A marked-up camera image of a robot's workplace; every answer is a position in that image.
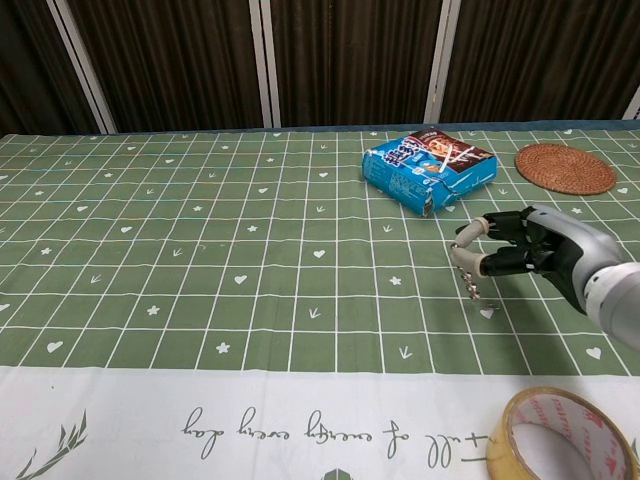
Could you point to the green checked tablecloth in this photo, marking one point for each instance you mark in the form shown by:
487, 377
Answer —
200, 280

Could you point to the white screen frame post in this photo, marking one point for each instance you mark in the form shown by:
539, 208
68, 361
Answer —
442, 60
634, 107
265, 65
85, 70

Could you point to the yellow adhesive tape roll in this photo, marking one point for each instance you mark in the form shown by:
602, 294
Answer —
505, 440

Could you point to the dark brown screen panel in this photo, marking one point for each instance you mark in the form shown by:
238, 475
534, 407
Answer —
175, 65
545, 60
355, 60
30, 70

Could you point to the round woven rattan coaster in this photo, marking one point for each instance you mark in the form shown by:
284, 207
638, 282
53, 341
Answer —
565, 168

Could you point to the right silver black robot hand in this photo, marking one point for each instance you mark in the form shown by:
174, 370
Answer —
555, 245

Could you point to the silver metal chain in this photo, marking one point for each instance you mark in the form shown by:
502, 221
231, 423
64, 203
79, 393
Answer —
470, 286

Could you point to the blue cookie snack box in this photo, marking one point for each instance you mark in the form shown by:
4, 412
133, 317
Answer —
425, 172

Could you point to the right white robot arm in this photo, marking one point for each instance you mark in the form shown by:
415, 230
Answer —
617, 305

